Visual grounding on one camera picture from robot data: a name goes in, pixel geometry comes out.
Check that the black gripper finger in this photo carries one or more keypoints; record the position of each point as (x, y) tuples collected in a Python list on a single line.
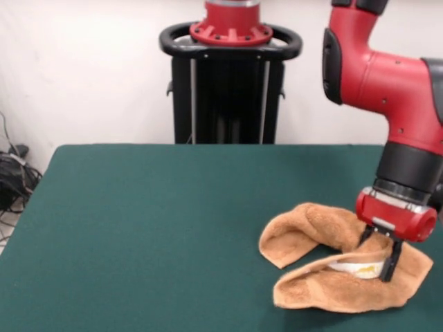
[(389, 269), (366, 237)]

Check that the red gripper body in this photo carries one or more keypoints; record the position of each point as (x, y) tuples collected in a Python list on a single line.
[(398, 219)]

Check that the tan terry towel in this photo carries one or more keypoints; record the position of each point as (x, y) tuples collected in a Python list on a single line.
[(328, 290)]

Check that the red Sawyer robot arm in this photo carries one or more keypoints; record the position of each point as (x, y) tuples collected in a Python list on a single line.
[(391, 79)]

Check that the dark green table cloth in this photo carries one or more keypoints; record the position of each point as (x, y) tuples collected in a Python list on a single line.
[(138, 224)]

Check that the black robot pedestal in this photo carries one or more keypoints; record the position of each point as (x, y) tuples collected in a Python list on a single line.
[(228, 97)]

